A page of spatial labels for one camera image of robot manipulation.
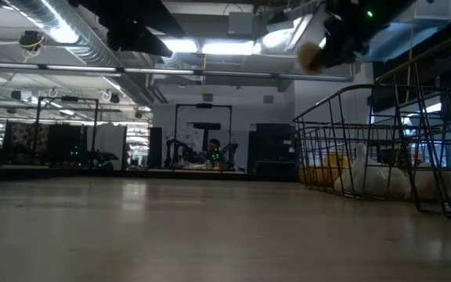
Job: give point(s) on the yellow lemon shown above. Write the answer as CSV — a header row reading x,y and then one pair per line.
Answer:
x,y
307,176
309,58

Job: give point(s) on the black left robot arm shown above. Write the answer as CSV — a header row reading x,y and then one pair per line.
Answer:
x,y
131,11

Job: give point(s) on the black background robot arm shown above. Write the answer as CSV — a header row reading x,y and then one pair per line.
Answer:
x,y
178,152
229,152

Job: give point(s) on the long grey ceiling pipe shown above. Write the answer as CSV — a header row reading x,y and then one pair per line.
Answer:
x,y
170,71

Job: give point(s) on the bright ceiling light panel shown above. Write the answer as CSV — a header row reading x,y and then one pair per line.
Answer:
x,y
217,47

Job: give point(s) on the black upright panel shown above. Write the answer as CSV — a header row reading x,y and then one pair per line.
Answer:
x,y
155,149

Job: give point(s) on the person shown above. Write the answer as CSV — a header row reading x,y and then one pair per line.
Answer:
x,y
214,145

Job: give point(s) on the silver ventilation duct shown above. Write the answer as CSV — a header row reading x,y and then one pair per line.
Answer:
x,y
73,35

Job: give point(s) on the black robot station frame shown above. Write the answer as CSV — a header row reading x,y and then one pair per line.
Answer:
x,y
204,105
69,98

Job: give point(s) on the black pedestal stand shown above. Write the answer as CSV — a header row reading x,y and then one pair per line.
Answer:
x,y
206,126

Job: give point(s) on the black aluminium table frame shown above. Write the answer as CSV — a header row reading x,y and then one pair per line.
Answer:
x,y
131,173

